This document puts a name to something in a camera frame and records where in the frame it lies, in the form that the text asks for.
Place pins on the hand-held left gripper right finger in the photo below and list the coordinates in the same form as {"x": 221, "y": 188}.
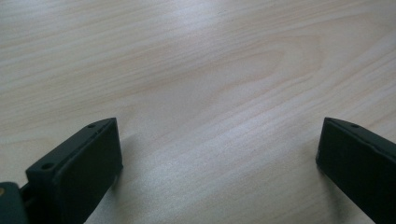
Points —
{"x": 358, "y": 165}

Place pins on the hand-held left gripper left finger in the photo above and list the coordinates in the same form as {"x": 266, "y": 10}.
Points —
{"x": 81, "y": 171}

